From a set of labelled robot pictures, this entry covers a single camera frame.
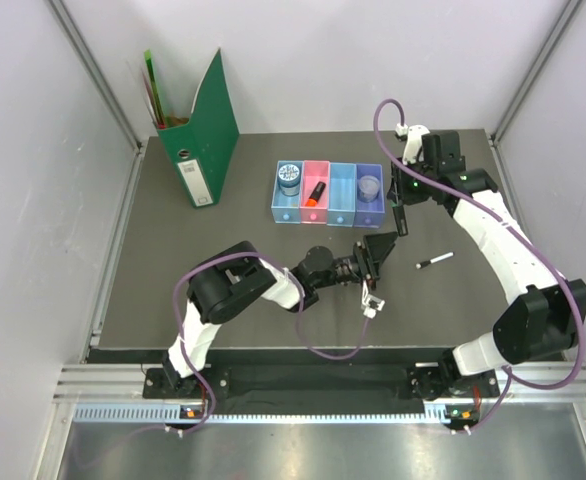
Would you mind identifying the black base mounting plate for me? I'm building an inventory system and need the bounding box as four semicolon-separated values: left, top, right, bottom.
143;361;499;402

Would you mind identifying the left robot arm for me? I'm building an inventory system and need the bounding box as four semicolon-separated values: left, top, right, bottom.
163;232;398;397

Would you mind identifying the pink drawer box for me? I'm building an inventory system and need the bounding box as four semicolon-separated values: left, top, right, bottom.
300;160;330;224

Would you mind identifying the green highlighter marker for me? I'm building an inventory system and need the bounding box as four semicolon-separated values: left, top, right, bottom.
392;202;408;237

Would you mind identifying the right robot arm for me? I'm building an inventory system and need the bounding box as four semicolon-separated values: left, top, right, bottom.
388;125;586;396

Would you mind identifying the black white pen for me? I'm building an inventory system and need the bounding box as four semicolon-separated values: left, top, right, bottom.
415;252;454;270

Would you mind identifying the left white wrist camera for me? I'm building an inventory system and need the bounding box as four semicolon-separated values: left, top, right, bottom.
361;282;385;319

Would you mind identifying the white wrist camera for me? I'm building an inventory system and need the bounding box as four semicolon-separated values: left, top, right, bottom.
361;282;385;319
395;123;430;166

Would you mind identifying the purple drawer box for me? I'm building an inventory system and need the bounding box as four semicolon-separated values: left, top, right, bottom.
354;163;385;228

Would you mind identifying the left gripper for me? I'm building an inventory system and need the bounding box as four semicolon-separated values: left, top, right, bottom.
313;231;397;290

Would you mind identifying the clear round clip container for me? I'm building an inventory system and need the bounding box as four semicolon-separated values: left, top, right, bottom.
357;175;381;203

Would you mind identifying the light blue drawer box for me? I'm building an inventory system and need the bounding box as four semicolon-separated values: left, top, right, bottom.
271;160;303;224

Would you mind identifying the teal blue drawer box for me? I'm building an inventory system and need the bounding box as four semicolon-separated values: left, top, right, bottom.
327;162;357;227

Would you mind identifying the orange highlighter marker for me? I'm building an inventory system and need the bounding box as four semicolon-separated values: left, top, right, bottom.
304;181;326;208

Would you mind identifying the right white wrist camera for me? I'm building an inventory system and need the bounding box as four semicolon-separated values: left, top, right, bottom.
395;123;430;166

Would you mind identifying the round patterned tape roll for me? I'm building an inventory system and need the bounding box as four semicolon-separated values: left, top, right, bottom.
276;162;303;196

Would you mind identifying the green lever arch binder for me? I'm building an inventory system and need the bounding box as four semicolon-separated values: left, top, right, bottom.
142;50;239;209

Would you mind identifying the grey slotted cable duct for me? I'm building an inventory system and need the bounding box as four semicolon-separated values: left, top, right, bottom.
72;402;478;426

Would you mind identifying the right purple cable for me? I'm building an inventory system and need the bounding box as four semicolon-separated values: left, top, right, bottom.
373;98;586;435

